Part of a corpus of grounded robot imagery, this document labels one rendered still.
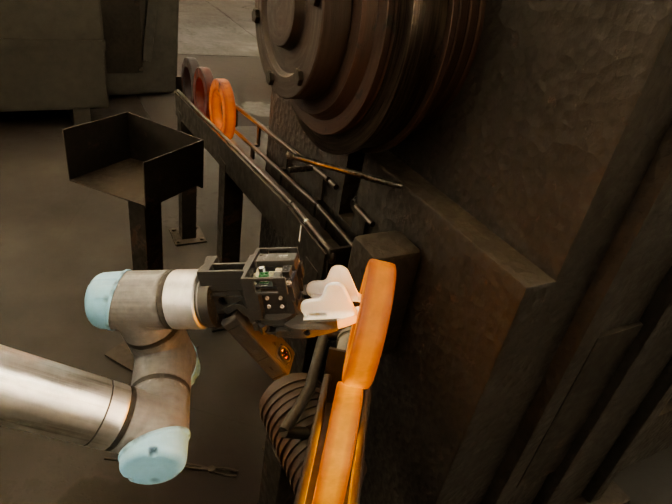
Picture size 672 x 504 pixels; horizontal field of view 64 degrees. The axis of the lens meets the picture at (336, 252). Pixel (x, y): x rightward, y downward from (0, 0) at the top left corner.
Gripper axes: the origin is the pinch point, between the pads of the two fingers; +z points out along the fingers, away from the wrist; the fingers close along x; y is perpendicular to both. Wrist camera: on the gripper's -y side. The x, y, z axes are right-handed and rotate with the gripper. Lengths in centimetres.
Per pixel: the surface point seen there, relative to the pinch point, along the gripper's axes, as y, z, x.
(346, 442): -8.3, -2.2, -12.5
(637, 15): 27.6, 30.6, 16.8
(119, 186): -7, -70, 63
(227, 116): -1, -51, 98
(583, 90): 19.2, 26.5, 19.4
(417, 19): 28.6, 6.4, 25.4
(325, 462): -9.4, -4.4, -14.3
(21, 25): 23, -191, 209
